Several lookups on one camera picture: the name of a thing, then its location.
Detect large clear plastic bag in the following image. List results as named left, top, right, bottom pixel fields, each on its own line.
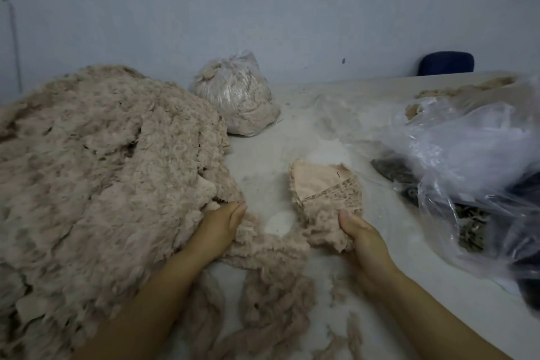
left=380, top=77, right=540, bottom=281

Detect person's left forearm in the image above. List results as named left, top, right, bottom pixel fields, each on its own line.
left=71, top=250, right=216, bottom=360

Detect person's left hand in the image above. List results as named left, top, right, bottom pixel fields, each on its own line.
left=181, top=200, right=249, bottom=268

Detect stack of sorted beige pieces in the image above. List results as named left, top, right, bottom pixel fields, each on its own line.
left=287, top=158, right=365, bottom=226

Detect person's right hand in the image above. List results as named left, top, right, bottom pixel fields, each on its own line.
left=337, top=209, right=402, bottom=293

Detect beige scrap strips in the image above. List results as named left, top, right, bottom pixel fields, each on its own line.
left=169, top=216, right=320, bottom=360

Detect beige fur pile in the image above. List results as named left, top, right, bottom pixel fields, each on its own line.
left=405, top=75, right=518, bottom=120

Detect large pile beige fabric scraps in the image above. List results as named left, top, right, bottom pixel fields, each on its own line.
left=0, top=65, right=246, bottom=360

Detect person's right forearm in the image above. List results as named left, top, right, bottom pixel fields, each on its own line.
left=367, top=271, right=516, bottom=360

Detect beige fabric piece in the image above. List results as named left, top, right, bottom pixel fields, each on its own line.
left=297, top=195, right=357, bottom=254

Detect blue chair back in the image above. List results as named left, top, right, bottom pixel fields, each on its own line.
left=417, top=51, right=476, bottom=77

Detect clear bag of beige scraps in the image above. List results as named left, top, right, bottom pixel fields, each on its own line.
left=192, top=52, right=282, bottom=138

